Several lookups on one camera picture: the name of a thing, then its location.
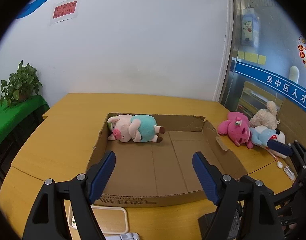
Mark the white clear phone case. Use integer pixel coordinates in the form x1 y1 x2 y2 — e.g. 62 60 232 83
64 200 129 239

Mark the grey folding phone stand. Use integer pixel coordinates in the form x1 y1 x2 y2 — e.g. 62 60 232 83
105 232 140 240

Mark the black box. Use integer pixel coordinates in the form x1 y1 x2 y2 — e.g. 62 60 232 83
197 209 240 239

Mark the white plush toy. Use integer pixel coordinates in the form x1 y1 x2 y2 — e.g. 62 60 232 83
268 129 287 159

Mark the pink pen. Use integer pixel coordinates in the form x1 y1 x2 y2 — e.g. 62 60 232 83
265 147 278 160

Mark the white earbuds case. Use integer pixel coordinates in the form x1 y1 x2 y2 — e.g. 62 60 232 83
277 161 283 169

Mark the white folding phone stand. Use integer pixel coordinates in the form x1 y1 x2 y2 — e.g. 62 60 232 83
283 165 296 181

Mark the blue plush with red band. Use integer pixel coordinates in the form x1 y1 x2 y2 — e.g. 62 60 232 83
250 126 277 148

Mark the beige plush toy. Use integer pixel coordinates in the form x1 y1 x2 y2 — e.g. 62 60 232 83
249 101 280 129

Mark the pink bear plush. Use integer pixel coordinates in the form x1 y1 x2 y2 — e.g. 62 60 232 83
217 112 253 149

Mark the green covered side table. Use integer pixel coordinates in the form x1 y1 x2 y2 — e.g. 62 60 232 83
0 95 50 144

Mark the cardboard box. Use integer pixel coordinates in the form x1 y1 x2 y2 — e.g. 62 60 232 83
88 115 247 207

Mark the pig plush teal shirt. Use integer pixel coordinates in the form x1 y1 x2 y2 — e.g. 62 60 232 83
107 114 165 143

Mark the potted green plant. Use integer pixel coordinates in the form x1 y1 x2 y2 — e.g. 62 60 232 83
0 61 42 107

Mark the red wall notice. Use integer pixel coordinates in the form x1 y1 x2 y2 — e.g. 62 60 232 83
50 0 80 24

